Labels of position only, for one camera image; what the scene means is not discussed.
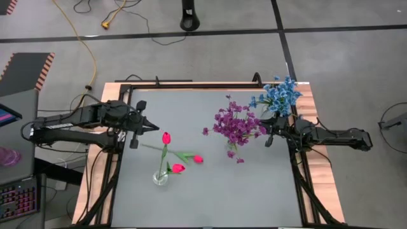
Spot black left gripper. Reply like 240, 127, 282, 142
120, 100, 160, 149

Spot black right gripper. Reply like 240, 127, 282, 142
259, 116, 291, 148

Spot red tulips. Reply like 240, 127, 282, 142
157, 132, 172, 182

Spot blue artificial flower bunch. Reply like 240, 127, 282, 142
249, 83, 289, 117
266, 75, 303, 117

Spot purple artificial flower bunch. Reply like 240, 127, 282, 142
202, 117, 255, 165
214, 94, 268, 142

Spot short red artificial tulip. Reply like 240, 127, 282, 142
160, 162, 186, 179

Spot wide cut-glass vase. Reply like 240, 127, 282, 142
151, 170, 169, 187

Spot black floor stand base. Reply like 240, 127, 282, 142
179, 0, 201, 32

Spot grey metal stand base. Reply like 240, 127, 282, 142
378, 101, 407, 155

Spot grey desk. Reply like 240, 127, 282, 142
0, 88, 48, 229

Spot black mat with striped edge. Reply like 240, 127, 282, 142
0, 52, 55, 97
0, 0, 18, 16

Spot laptop screen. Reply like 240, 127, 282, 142
0, 103, 24, 128

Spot pink translucent object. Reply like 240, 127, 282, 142
0, 146, 22, 168

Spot backlit keyboard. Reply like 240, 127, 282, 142
0, 176, 41, 223

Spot yellow floor cable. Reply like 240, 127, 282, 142
52, 0, 98, 108

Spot black floor cable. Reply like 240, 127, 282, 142
107, 0, 188, 46

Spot yellow cable with plug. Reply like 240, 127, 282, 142
100, 0, 128, 30

